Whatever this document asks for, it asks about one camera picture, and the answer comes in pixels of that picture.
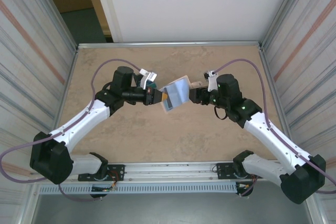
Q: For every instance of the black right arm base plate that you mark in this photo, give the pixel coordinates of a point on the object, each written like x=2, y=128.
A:
x=223, y=171

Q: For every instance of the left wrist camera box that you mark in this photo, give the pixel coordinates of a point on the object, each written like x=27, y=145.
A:
x=148, y=77

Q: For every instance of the beige card holder wallet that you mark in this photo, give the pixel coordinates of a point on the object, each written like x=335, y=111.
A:
x=181, y=87

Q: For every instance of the aluminium mounting rail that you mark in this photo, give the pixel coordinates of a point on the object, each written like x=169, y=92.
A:
x=170, y=171

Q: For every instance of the teal VIP card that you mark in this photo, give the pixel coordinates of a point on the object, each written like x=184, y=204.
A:
x=153, y=85

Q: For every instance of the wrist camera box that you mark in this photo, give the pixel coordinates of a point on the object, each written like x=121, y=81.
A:
x=148, y=77
x=211, y=79

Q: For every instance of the grey patterned card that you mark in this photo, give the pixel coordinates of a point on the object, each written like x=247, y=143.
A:
x=170, y=104

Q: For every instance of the aluminium side rail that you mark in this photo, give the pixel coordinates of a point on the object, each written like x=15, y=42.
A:
x=263, y=60
x=72, y=68

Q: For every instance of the aluminium table edge rail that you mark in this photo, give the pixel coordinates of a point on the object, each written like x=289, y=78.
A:
x=170, y=44

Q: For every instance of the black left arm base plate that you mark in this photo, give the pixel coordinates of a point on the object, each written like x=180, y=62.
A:
x=118, y=172

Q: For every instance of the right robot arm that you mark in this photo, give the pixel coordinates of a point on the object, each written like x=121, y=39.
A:
x=270, y=142

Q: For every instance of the blue VIP card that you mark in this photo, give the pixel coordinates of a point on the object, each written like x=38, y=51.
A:
x=153, y=76

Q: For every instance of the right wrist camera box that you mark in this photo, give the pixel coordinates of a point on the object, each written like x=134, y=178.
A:
x=211, y=79

